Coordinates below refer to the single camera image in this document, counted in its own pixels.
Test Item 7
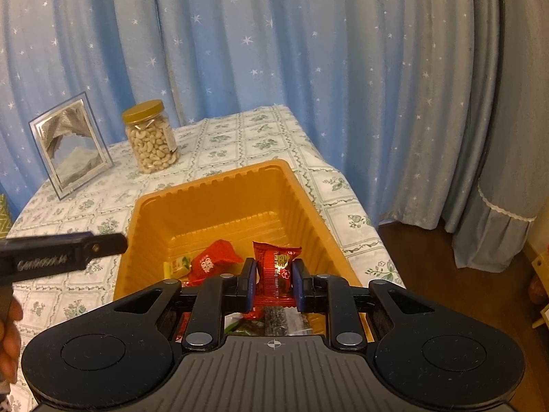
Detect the black sausage snack packet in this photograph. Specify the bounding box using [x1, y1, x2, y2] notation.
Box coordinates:
[224, 312, 265, 337]

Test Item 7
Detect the red fabric-look snack packet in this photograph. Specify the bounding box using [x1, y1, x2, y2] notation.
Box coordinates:
[188, 239, 244, 286]

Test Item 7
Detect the large red snack packet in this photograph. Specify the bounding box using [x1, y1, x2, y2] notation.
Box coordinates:
[253, 242, 302, 307]

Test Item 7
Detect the clear sesame bar packet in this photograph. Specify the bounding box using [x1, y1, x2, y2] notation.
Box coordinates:
[264, 306, 313, 337]

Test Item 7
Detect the red yellow candy packet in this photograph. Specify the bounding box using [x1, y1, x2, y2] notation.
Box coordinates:
[163, 256, 192, 279]

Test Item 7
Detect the person's left hand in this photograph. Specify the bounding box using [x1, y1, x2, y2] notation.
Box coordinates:
[0, 298, 23, 384]

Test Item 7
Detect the green zigzag cushion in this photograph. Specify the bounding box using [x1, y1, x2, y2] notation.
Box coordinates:
[0, 194, 13, 240]

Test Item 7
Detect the orange plastic tray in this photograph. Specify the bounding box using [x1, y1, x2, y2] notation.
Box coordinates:
[113, 158, 374, 344]

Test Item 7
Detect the cashew jar gold lid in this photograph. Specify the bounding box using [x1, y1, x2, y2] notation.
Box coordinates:
[121, 99, 180, 175]

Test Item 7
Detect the green floral tablecloth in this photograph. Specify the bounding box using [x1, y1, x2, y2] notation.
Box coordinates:
[0, 104, 407, 412]

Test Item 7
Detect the grey lace-trim curtain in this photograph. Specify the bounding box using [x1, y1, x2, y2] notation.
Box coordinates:
[446, 0, 548, 273]

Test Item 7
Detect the blue star curtain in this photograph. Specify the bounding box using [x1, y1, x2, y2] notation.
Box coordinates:
[1, 0, 479, 229]

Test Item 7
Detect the sand art picture frame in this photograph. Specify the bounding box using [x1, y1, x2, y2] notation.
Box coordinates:
[29, 92, 114, 200]

